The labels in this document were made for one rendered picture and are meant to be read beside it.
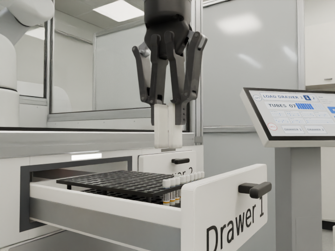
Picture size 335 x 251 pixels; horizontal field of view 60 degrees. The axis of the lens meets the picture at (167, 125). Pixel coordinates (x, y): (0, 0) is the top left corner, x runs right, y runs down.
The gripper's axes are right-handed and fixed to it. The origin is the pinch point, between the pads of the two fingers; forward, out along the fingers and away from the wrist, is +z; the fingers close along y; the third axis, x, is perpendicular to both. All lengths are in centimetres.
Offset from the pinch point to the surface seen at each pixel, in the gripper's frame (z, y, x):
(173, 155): 7.6, 21.8, -35.5
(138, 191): 9.6, 2.1, 4.9
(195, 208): 9.3, -10.3, 10.2
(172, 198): 11.5, 0.1, -1.2
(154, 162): 8.7, 21.8, -25.6
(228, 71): -47, 58, -170
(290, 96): -16, 2, -105
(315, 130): 0, -9, -97
